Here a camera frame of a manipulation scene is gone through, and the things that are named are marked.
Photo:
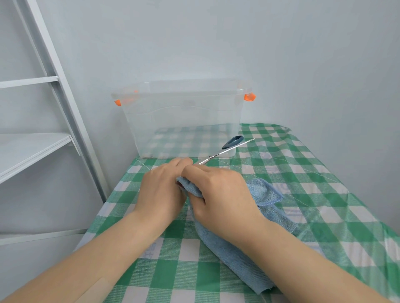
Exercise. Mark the person's left hand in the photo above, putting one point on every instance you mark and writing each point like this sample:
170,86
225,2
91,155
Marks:
159,193

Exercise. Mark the person's right hand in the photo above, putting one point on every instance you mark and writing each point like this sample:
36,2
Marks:
225,199

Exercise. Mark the blue microfibre cloth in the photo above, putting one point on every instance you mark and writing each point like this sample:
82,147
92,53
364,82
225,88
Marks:
237,262

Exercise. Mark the person's left forearm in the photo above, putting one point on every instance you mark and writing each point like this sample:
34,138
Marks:
72,265

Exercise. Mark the person's right forearm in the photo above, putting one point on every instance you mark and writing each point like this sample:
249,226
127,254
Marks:
312,271

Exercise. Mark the clear plastic storage box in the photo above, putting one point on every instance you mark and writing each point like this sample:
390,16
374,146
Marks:
168,121

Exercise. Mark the green white checkered tablecloth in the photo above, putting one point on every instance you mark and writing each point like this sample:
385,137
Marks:
312,187

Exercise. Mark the white metal shelf rack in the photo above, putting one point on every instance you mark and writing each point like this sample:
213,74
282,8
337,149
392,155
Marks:
31,150

